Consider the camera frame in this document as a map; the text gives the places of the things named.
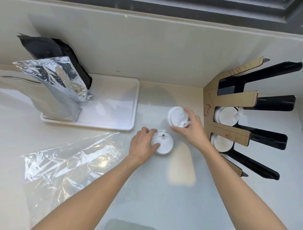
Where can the person's left hand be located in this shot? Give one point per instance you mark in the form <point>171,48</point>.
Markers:
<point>139,147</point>

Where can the person's right hand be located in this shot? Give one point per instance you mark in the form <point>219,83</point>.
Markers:
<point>195,134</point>

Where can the person's right thumb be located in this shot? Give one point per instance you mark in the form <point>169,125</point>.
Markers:
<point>177,129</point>

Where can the person's left thumb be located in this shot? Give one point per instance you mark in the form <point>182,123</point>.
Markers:
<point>156,146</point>

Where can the white plastic cup lid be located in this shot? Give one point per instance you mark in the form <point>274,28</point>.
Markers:
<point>176,116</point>
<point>165,144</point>

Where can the person's right forearm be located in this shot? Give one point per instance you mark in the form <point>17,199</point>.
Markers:
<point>241,189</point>

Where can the person's left forearm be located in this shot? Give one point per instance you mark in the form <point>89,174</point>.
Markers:
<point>94,196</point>

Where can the cardboard and black lid rack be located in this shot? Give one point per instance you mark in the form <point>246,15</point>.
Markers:
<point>213,94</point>

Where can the white plastic tray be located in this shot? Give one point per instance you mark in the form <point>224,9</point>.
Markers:
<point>113,106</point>

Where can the clear plastic bag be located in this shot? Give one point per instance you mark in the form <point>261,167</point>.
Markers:
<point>71,165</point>

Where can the silver foil bag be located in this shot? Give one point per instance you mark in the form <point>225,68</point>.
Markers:
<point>54,94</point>

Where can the black foil bag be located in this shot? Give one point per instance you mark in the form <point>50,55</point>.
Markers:
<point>68,51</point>

